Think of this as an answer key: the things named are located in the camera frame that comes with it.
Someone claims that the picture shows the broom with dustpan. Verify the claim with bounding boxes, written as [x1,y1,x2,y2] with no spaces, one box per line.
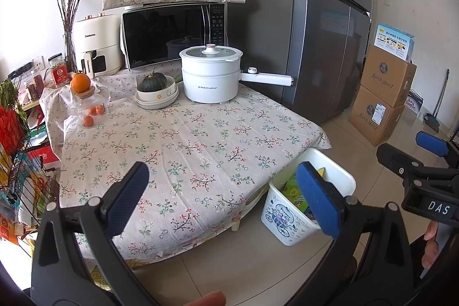
[423,69,451,133]

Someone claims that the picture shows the white ceramic bowl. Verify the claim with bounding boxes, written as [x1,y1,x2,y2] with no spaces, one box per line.
[136,78,179,103]
[135,93,179,110]

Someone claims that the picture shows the dark green pumpkin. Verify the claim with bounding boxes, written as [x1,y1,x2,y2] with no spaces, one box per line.
[137,71,167,93]

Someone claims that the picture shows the grey refrigerator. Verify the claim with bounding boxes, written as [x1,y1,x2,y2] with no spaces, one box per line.
[227,0,372,125]

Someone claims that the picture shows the black microwave oven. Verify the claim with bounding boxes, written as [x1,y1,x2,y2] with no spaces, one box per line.
[120,2,227,70]

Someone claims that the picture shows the floral tablecloth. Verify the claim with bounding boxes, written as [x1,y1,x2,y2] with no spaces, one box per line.
[39,64,332,262]

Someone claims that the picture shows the glass vase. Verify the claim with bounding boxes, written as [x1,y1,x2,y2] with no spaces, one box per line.
[63,34,78,73]

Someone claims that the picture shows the green leafy vegetables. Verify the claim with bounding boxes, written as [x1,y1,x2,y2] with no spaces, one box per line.
[0,79,28,127]

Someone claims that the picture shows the dry twig bundle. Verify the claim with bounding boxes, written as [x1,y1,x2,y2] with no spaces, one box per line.
[54,0,93,41]

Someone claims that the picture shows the person's right hand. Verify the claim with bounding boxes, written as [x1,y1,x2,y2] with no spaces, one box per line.
[421,220,440,271]

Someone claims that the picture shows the blue and white carton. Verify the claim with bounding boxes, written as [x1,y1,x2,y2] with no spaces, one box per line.
[374,24,416,63]

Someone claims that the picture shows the black wire rack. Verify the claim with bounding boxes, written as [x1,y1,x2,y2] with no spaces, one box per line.
[0,77,62,251]

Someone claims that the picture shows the glass jar with wooden lid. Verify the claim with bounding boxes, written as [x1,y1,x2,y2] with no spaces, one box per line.
[72,85,110,120]

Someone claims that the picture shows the large orange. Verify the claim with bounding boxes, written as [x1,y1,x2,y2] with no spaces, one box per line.
[71,73,90,93]

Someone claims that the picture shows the red cardboard box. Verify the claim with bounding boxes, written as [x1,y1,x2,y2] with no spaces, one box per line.
[27,145,61,175]

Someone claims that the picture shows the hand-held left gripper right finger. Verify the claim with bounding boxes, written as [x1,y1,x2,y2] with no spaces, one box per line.
[296,161,425,306]

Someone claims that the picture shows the glass jar with red label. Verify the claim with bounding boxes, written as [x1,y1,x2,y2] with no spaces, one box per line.
[48,54,70,89]

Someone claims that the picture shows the person's left hand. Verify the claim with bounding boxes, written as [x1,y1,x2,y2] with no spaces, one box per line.
[178,290,227,306]

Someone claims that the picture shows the white electric cooking pot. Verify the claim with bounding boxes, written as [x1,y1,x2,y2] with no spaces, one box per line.
[179,44,295,104]

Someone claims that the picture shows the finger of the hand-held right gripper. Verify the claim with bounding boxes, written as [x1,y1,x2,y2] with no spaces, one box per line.
[415,131,459,169]
[376,143,459,182]

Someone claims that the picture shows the black power strip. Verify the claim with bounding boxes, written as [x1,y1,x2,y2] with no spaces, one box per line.
[7,57,45,78]

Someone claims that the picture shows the brown cardboard box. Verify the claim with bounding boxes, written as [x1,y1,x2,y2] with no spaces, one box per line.
[359,45,417,109]
[348,85,404,148]

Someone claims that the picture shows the blue and white packet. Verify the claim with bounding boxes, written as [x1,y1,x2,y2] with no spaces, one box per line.
[405,91,424,112]

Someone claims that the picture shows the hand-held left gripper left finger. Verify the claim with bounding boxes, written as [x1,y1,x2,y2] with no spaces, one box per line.
[32,161,160,306]

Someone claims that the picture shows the green snack packet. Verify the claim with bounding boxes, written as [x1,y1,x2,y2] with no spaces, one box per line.
[281,173,313,213]

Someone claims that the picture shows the white plastic bin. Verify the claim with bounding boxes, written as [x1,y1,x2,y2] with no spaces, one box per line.
[260,147,356,246]

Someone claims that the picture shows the red plastic bag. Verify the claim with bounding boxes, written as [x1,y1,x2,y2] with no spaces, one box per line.
[0,107,26,146]

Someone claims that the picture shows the white air fryer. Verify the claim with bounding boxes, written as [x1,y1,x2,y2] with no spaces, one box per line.
[73,14,124,78]

